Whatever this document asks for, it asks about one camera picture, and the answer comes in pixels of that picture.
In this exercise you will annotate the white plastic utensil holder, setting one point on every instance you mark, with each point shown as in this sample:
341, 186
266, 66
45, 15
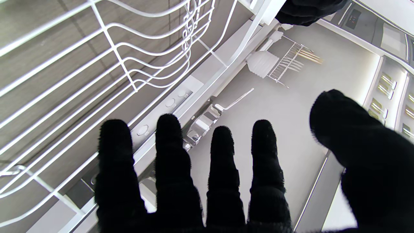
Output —
270, 11

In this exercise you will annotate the printed kitchen backdrop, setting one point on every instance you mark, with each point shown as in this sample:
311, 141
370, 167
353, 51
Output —
291, 97

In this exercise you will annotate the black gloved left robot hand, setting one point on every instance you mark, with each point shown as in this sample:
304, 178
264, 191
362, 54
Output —
307, 11

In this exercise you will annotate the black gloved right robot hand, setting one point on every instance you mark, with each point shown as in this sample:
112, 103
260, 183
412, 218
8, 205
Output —
174, 194

